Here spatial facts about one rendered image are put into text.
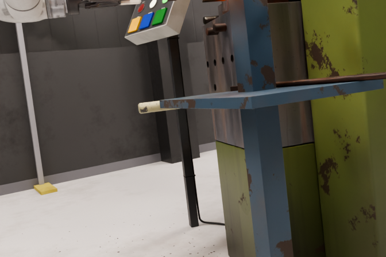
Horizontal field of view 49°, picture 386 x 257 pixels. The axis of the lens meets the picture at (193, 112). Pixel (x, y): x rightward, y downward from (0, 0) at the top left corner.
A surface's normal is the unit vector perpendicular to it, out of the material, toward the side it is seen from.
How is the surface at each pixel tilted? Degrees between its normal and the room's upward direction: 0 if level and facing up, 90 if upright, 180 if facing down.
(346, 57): 90
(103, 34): 90
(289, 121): 90
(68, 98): 90
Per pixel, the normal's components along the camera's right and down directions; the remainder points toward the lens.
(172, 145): 0.50, 0.00
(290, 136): 0.27, 0.04
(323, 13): -0.96, 0.13
